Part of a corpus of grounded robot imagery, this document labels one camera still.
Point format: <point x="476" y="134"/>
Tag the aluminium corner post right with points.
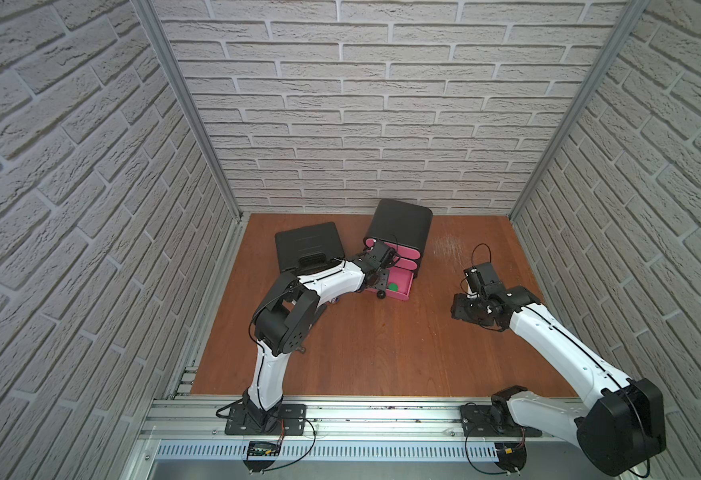
<point x="628" y="19"/>

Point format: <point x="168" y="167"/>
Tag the left electronics board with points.
<point x="261" y="455"/>

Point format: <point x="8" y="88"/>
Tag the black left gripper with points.
<point x="380" y="279"/>

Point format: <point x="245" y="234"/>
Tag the pink drawer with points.
<point x="407" y="264"/>
<point x="401" y="250"/>
<point x="404" y="279"/>

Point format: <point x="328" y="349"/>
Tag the electronics board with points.
<point x="261" y="455"/>
<point x="511" y="458"/>

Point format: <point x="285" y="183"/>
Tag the aluminium left floor rail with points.
<point x="214" y="287"/>

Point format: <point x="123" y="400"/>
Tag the aluminium front rail frame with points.
<point x="346" y="438"/>

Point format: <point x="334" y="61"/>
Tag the right electronics board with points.
<point x="511" y="458"/>

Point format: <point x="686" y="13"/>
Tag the pink bottom drawer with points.
<point x="404" y="279"/>

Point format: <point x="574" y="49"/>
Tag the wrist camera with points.
<point x="380" y="256"/>
<point x="482" y="281"/>

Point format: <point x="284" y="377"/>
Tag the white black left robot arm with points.
<point x="284" y="319"/>

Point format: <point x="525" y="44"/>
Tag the pink top drawer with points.
<point x="401" y="250"/>

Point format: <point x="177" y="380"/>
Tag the aluminium corner post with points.
<point x="628" y="19"/>
<point x="161" y="44"/>

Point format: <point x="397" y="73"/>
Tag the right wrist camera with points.
<point x="482" y="281"/>

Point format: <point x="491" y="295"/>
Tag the black drawer cabinet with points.
<point x="402" y="223"/>

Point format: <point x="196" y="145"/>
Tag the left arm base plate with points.
<point x="288" y="419"/>

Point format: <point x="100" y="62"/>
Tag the black plastic tool case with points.
<point x="308" y="249"/>

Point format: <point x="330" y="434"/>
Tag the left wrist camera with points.
<point x="380" y="256"/>

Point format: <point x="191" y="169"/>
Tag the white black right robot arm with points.
<point x="620" y="422"/>

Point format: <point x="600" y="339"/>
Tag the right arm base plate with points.
<point x="479" y="420"/>

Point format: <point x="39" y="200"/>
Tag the aluminium corner post left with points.
<point x="161" y="44"/>

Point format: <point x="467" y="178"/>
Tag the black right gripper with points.
<point x="457" y="309"/>

